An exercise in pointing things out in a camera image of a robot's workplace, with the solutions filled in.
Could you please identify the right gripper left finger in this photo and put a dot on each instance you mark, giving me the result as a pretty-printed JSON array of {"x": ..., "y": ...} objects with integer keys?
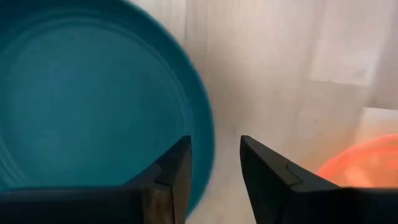
[{"x": 168, "y": 174}]

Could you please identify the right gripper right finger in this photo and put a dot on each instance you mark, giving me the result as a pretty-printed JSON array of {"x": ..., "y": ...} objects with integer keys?
[{"x": 270, "y": 180}]

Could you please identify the dark teal plastic plate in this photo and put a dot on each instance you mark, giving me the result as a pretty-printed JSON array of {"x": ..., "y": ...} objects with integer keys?
[{"x": 77, "y": 93}]

